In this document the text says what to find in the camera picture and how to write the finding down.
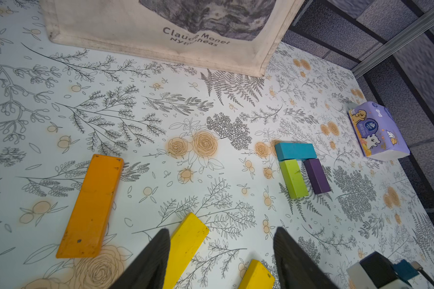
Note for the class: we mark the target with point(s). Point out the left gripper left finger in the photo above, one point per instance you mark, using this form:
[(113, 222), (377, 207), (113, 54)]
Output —
[(148, 270)]

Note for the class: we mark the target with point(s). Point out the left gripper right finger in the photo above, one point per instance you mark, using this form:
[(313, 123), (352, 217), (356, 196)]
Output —
[(295, 268)]

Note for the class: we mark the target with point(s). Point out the green block small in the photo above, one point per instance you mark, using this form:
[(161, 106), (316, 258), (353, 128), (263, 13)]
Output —
[(293, 178)]

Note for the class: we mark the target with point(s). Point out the purple block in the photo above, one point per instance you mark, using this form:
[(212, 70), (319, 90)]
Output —
[(317, 176)]

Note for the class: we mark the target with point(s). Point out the teal block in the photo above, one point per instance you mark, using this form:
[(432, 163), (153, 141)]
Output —
[(295, 151)]

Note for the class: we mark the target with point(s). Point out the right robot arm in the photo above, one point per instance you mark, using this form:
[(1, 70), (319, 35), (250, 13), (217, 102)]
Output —
[(376, 272)]

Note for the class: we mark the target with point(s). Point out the small yellow block right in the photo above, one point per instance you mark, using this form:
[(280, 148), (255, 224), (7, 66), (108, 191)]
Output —
[(257, 276)]

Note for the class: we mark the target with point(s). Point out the long yellow block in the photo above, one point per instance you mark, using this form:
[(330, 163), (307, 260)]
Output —
[(185, 242)]

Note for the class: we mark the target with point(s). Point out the orange long block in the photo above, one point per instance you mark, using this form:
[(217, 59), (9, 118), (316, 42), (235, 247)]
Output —
[(87, 224)]

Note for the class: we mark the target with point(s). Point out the purple tissue pack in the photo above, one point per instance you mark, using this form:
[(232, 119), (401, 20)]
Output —
[(377, 132)]

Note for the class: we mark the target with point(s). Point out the beige canvas tote bag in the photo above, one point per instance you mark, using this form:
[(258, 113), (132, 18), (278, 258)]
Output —
[(231, 36)]

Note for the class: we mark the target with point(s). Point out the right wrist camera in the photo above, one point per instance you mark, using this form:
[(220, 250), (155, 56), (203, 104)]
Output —
[(405, 271)]

